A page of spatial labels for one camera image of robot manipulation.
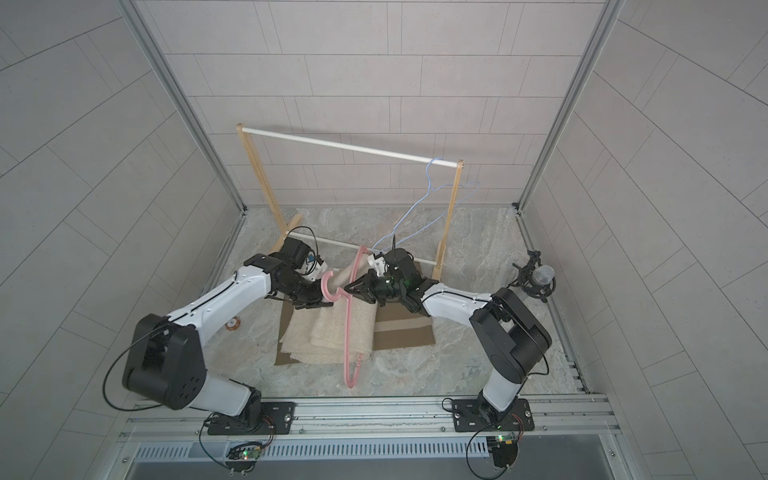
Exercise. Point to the wooden clothes rack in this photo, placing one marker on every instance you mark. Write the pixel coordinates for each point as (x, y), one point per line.
(245, 135)

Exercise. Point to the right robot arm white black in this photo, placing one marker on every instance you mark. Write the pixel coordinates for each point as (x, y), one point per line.
(513, 339)

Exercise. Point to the gold chess piece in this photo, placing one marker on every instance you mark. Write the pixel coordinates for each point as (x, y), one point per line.
(233, 324)

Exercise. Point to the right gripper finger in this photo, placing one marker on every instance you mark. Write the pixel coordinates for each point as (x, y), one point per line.
(365, 295)
(362, 285)

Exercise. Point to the right aluminium corner post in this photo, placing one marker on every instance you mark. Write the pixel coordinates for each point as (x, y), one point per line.
(599, 36)

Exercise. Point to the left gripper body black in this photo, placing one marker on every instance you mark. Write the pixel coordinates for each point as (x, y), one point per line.
(304, 291)

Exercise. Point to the left aluminium corner post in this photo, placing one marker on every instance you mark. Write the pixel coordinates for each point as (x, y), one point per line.
(149, 46)

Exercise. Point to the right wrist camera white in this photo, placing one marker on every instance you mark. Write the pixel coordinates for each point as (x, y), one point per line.
(378, 264)

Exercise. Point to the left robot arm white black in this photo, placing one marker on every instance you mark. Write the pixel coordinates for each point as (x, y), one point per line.
(165, 362)

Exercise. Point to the pink plastic hanger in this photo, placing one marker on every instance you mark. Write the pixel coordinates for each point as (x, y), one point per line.
(331, 336)

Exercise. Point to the circuit board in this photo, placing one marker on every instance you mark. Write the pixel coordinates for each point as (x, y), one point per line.
(503, 451)
(242, 458)

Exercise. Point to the right circuit board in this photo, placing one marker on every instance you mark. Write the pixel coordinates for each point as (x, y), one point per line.
(503, 451)

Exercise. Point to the beige scarf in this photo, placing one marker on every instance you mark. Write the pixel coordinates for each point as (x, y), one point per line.
(299, 333)

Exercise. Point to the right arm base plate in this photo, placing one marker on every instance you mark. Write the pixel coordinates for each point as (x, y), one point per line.
(470, 415)

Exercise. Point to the left circuit board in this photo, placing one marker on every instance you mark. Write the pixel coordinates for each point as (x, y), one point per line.
(242, 458)

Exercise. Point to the aluminium corner post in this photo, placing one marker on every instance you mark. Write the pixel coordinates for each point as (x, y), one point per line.
(599, 36)
(149, 46)

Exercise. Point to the brown striped scarf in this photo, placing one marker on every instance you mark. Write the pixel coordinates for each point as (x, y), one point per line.
(396, 327)

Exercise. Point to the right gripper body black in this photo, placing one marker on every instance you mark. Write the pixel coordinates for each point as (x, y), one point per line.
(387, 290)

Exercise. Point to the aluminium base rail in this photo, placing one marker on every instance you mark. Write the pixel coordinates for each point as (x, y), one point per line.
(380, 417)

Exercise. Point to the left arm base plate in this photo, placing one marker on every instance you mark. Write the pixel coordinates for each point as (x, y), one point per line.
(276, 417)

